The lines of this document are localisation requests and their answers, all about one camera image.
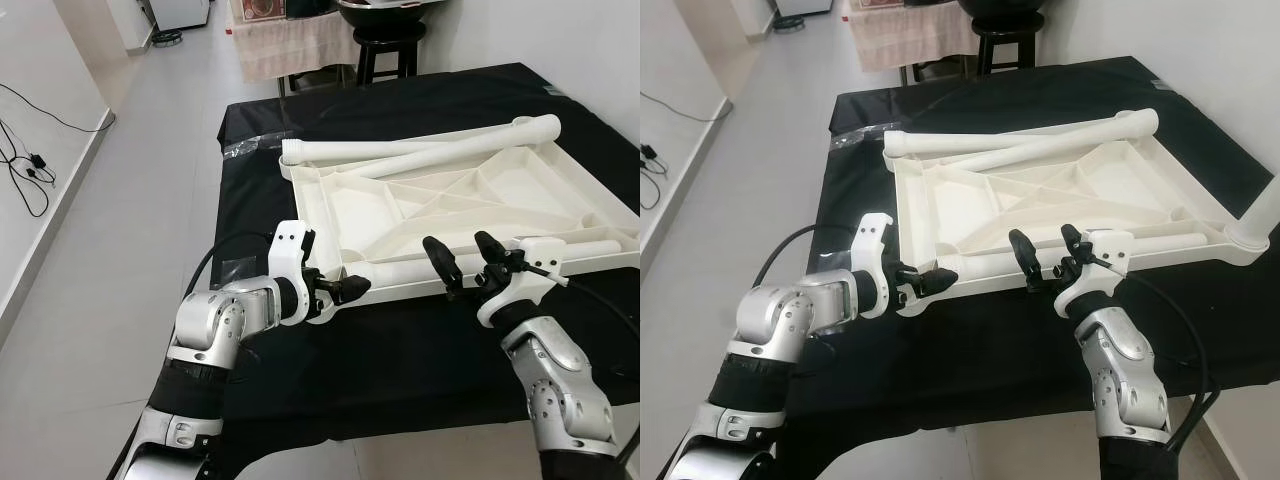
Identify white plastic children table top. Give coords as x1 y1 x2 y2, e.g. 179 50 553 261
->
882 130 1280 301
278 138 641 301

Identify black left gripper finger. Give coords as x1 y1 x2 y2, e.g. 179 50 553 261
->
912 266 961 299
325 272 373 307

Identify beige cloth covered table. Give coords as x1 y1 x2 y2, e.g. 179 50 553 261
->
848 0 969 73
228 0 346 86

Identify black round bowl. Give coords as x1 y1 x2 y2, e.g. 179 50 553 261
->
958 0 1049 23
335 0 431 29

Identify black round stool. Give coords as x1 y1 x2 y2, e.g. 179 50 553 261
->
352 25 421 86
975 22 1046 79

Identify black tablecloth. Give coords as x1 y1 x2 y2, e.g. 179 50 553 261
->
775 55 1280 451
195 62 641 446

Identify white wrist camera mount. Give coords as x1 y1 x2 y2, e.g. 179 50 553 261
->
266 219 343 327
853 212 926 321
476 237 573 331
1050 228 1136 319

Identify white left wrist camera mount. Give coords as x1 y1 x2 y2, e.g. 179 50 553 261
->
266 219 343 327
853 212 926 321

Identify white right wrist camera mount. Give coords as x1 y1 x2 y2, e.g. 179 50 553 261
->
1050 228 1136 319
476 237 573 331

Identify thin long black wall cable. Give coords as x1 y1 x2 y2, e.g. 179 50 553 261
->
0 83 116 134
640 92 733 123

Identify looped black wall cable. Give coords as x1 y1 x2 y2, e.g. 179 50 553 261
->
0 120 56 219
640 140 673 211

